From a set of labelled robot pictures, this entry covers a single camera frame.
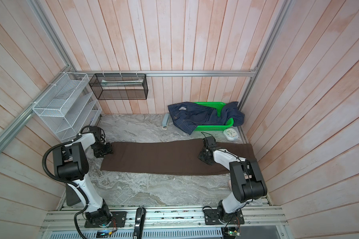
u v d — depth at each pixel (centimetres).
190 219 75
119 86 103
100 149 83
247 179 46
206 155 70
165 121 110
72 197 79
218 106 118
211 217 73
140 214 70
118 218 73
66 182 53
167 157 95
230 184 83
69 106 73
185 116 108
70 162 54
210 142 76
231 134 104
